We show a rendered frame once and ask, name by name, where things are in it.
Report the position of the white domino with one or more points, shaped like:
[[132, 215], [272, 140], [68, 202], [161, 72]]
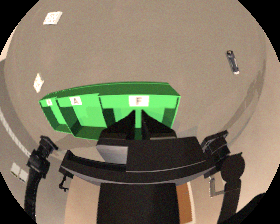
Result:
[[52, 18], [38, 82]]

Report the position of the green rack of bins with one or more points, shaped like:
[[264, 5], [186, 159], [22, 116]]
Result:
[[81, 111]]

